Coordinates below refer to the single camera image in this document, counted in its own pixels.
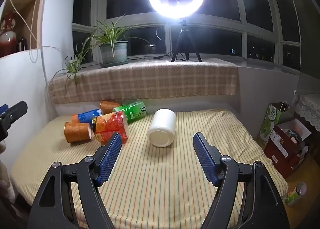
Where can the wooden shelf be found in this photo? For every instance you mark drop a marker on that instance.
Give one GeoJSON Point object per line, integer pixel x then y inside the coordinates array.
{"type": "Point", "coordinates": [22, 14]}

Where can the green white carton box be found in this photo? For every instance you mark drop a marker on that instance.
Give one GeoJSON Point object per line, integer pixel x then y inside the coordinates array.
{"type": "Point", "coordinates": [273, 121]}

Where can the black tripod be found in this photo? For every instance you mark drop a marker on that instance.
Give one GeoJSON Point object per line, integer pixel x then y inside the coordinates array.
{"type": "Point", "coordinates": [185, 44]}

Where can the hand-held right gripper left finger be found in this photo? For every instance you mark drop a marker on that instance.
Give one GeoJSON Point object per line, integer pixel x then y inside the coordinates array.
{"type": "Point", "coordinates": [108, 159]}

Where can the checkered beige blanket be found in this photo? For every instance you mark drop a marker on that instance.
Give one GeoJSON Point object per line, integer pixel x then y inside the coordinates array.
{"type": "Point", "coordinates": [150, 81]}

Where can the small orange paper cup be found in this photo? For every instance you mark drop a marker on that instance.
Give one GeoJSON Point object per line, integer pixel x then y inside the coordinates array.
{"type": "Point", "coordinates": [108, 106]}

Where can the white cup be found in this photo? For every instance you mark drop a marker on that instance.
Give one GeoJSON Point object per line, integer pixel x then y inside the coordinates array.
{"type": "Point", "coordinates": [161, 127]}

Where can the dark red cardboard box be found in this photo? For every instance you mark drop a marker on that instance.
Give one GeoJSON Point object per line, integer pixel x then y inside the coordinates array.
{"type": "Point", "coordinates": [287, 147]}

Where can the red orange snack bag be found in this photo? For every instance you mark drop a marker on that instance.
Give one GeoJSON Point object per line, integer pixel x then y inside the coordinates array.
{"type": "Point", "coordinates": [110, 126]}

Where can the potted spider plant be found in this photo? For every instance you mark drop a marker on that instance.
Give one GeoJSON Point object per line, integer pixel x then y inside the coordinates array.
{"type": "Point", "coordinates": [112, 49]}

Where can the red white vase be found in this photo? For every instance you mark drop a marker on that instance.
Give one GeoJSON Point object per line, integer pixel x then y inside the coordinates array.
{"type": "Point", "coordinates": [7, 32]}

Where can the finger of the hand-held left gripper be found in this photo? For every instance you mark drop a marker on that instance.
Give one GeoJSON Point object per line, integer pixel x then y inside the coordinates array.
{"type": "Point", "coordinates": [11, 115]}

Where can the green label plastic bottle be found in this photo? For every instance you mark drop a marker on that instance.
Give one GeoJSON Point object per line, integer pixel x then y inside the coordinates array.
{"type": "Point", "coordinates": [296, 194]}

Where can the white lace cloth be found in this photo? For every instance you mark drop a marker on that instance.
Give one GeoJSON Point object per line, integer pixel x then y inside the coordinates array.
{"type": "Point", "coordinates": [308, 111]}

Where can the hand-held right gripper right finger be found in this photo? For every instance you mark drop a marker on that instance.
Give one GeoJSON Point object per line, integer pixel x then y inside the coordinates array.
{"type": "Point", "coordinates": [205, 159]}

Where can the large orange paper cup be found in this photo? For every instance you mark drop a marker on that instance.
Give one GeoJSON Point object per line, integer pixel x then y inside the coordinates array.
{"type": "Point", "coordinates": [77, 132]}

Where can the striped yellow bed sheet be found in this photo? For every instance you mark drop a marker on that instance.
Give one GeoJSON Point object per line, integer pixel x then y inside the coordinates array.
{"type": "Point", "coordinates": [155, 189]}

